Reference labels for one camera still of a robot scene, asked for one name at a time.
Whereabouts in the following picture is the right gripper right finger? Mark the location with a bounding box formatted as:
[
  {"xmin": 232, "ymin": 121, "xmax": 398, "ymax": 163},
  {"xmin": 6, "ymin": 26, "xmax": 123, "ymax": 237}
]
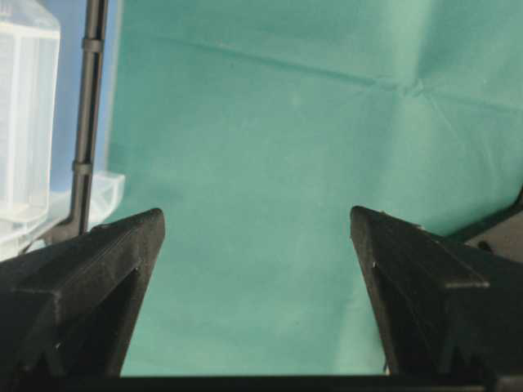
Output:
[{"xmin": 350, "ymin": 206, "xmax": 522, "ymax": 378}]

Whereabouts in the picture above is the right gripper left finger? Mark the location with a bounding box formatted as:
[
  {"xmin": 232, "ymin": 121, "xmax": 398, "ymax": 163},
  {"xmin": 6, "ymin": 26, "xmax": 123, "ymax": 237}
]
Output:
[{"xmin": 1, "ymin": 208, "xmax": 165, "ymax": 380}]

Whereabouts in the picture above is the clear plastic storage case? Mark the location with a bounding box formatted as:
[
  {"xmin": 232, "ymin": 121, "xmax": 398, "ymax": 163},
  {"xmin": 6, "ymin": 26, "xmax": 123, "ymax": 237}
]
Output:
[{"xmin": 0, "ymin": 0, "xmax": 126, "ymax": 258}]

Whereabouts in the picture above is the green table cloth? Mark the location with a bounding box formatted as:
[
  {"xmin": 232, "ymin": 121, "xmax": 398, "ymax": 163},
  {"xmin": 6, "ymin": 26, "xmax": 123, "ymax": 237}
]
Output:
[{"xmin": 110, "ymin": 1, "xmax": 522, "ymax": 376}]

